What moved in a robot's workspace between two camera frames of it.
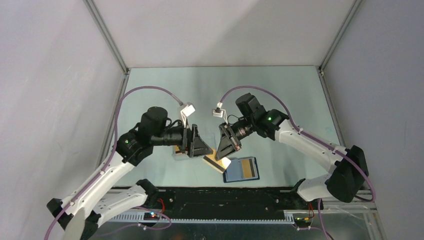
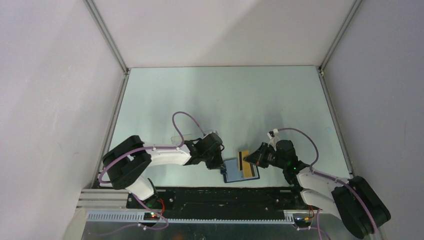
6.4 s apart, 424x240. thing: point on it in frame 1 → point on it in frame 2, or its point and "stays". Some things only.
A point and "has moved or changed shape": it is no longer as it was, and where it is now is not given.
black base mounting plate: (180, 200) stays
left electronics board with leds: (150, 216) stays
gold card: (220, 165) has moved or changed shape
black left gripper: (196, 147) → (218, 164)
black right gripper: (229, 144) → (257, 157)
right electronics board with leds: (302, 222) stays
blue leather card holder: (242, 169) stays
